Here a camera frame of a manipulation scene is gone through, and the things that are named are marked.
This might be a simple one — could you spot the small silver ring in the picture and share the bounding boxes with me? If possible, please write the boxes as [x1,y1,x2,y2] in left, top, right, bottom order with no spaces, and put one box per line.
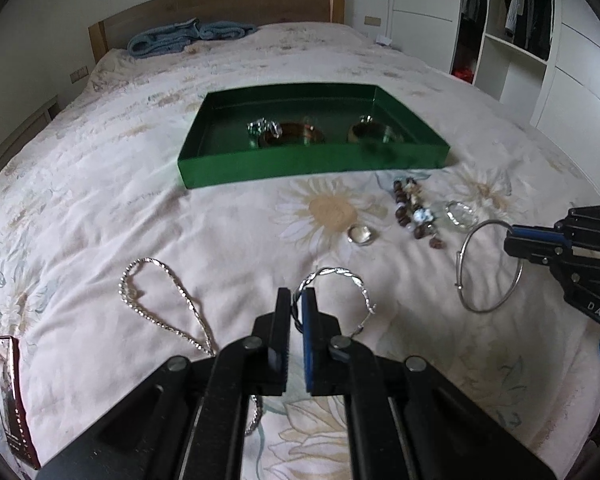
[346,224,379,247]

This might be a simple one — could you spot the floral bed quilt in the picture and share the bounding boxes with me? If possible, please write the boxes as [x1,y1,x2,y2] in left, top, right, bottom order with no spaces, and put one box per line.
[0,24,600,478]

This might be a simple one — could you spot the blue folded blanket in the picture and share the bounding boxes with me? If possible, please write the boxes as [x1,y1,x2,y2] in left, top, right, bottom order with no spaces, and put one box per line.
[126,18,258,58]

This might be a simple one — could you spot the wall socket plate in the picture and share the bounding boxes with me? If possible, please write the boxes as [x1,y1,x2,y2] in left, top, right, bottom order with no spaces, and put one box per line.
[70,66,88,84]
[364,15,382,27]

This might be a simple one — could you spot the silver chain necklace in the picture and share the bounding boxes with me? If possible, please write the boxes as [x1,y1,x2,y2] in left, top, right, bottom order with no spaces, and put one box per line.
[118,256,266,437]

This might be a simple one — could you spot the small item on nightstand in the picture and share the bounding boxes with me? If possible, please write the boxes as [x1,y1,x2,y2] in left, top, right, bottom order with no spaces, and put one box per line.
[375,35,392,47]

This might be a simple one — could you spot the wall socket plate right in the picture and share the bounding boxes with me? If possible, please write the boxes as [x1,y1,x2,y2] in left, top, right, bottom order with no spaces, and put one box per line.
[364,15,382,27]

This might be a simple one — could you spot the green shallow tray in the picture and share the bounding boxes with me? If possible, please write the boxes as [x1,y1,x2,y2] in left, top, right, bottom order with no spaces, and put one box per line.
[178,82,450,188]

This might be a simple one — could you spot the wall socket plate left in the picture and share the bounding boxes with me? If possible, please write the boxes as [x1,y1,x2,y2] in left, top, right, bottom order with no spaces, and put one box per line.
[70,66,88,84]

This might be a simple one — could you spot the red-cased smartphone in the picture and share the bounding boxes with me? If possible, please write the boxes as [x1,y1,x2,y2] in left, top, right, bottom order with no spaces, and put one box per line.
[0,336,41,471]

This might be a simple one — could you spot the clear crystal ring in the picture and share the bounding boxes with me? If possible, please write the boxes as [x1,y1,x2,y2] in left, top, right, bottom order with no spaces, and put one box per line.
[442,200,478,232]

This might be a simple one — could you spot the white wardrobe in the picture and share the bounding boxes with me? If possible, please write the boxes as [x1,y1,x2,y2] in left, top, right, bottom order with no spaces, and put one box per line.
[388,0,600,194]

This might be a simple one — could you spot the red object on shelf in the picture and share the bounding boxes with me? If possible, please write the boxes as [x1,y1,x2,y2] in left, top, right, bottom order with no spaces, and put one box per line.
[452,63,476,84]

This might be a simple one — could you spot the twisted silver bangle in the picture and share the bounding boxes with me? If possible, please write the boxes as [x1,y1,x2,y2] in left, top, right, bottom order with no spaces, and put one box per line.
[291,266,377,338]

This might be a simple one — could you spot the thin silver bangle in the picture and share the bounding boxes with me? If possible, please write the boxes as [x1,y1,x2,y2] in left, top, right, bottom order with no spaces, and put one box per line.
[454,219,524,315]

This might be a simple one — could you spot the amber glass bangle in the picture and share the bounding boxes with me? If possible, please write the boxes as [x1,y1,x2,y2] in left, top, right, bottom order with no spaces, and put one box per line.
[257,122,325,148]

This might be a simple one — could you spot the brown bead bracelet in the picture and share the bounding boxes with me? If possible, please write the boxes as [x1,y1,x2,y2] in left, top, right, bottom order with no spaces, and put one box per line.
[391,175,448,252]

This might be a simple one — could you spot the wide dark metal bangle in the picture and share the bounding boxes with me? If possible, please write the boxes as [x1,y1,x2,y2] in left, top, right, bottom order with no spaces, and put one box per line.
[347,115,404,144]

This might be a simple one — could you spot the wooden headboard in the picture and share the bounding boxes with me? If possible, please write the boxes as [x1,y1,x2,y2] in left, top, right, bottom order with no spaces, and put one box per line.
[88,0,346,62]

